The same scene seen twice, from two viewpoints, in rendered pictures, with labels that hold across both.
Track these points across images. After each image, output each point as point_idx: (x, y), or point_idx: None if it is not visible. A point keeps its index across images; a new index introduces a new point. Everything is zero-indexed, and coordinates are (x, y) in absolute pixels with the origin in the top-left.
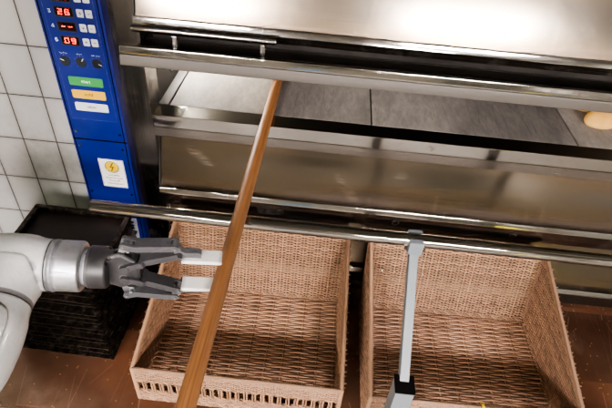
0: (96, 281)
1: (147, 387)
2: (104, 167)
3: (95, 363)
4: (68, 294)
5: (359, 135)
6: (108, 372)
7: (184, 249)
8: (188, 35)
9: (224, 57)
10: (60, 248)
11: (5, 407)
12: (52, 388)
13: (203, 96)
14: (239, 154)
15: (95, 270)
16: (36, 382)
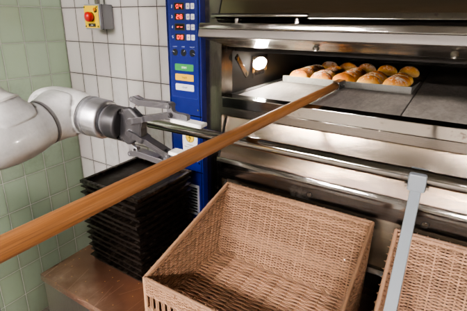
0: (107, 124)
1: (153, 305)
2: (185, 137)
3: (130, 282)
4: (123, 203)
5: (384, 118)
6: (136, 291)
7: (176, 112)
8: (245, 17)
9: (265, 25)
10: (95, 98)
11: (61, 291)
12: (94, 288)
13: (263, 94)
14: (280, 136)
15: (108, 114)
16: (87, 281)
